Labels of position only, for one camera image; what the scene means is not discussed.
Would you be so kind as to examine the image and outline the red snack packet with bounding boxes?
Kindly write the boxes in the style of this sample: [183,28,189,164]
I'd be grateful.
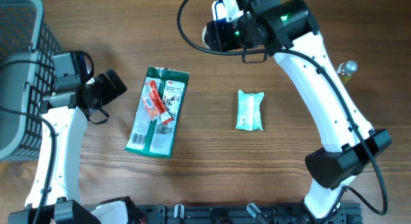
[142,80,173,125]

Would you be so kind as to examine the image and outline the green 3M gloves package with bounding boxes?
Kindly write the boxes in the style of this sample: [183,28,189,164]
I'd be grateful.
[125,67,189,158]

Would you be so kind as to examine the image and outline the teal wet wipes pack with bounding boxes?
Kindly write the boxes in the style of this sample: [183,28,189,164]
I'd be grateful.
[236,90,265,131]

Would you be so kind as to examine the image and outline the yellow oil bottle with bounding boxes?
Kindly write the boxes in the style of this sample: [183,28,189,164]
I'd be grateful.
[337,60,358,84]

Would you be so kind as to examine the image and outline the green white round tub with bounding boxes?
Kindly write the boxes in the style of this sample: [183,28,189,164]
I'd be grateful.
[202,26,207,46]

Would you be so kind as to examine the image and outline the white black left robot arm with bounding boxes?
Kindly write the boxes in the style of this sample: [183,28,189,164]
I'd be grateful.
[1,50,130,223]

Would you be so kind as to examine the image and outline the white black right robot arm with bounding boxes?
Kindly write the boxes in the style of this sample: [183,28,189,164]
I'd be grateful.
[203,0,392,221]

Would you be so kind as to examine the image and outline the white cube barcode scanner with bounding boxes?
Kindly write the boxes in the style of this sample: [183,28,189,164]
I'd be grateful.
[211,0,242,22]

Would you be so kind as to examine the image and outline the grey mesh shopping basket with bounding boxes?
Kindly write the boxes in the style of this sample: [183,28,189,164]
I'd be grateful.
[1,0,62,161]

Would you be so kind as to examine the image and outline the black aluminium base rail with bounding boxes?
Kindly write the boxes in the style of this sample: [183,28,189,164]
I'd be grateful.
[76,203,363,224]

